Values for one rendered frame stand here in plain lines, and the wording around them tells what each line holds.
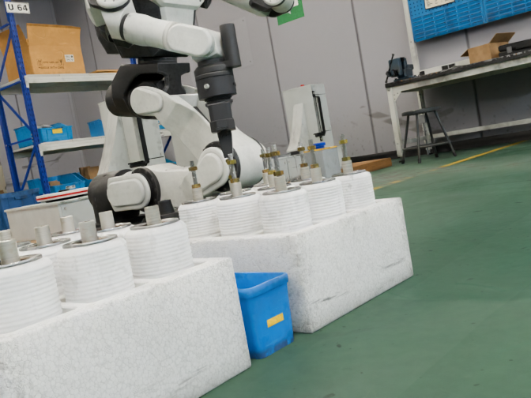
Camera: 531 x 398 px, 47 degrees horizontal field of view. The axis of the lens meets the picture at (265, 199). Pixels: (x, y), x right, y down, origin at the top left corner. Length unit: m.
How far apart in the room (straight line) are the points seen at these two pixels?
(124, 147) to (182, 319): 2.88
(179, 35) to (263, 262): 0.56
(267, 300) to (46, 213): 2.44
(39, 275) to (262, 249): 0.47
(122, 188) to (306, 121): 3.24
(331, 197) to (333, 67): 6.03
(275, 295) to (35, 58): 5.65
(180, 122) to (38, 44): 4.87
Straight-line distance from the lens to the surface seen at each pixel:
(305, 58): 7.45
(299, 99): 5.09
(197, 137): 1.76
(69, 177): 6.71
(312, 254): 1.11
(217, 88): 1.38
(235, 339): 0.97
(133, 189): 1.94
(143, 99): 1.87
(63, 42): 6.77
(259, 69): 7.89
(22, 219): 3.60
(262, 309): 1.02
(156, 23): 1.48
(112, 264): 0.85
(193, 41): 1.39
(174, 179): 1.86
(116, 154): 3.69
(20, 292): 0.79
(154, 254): 0.92
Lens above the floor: 0.33
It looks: 4 degrees down
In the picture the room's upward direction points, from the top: 10 degrees counter-clockwise
